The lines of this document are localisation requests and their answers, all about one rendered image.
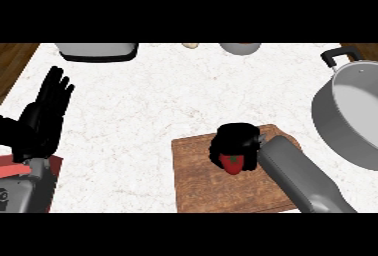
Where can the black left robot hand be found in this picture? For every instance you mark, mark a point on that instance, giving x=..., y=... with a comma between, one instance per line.
x=44, y=110

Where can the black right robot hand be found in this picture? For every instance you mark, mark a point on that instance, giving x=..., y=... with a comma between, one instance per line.
x=237, y=138

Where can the red tomato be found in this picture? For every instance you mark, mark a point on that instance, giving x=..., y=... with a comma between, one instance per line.
x=233, y=163

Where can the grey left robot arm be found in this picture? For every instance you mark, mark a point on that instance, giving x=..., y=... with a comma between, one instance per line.
x=24, y=188

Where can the brown wooden cutting board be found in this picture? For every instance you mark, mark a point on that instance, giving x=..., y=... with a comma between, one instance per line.
x=216, y=186

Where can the grey metal pot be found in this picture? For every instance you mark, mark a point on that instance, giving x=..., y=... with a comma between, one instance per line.
x=348, y=110

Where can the grey round bowl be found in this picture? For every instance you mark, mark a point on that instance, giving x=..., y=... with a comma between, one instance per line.
x=240, y=48

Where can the small beige object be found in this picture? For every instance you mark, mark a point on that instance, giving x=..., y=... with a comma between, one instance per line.
x=191, y=45

